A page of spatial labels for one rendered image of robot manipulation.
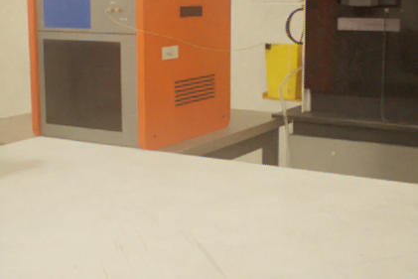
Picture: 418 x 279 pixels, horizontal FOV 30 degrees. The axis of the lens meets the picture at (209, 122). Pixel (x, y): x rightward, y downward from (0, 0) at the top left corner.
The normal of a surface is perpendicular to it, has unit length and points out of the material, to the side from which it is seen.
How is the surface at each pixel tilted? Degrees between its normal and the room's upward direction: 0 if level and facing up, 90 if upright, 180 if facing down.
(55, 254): 0
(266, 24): 90
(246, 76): 90
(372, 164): 90
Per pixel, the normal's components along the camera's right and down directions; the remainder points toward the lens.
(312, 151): -0.51, 0.15
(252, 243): 0.00, -0.99
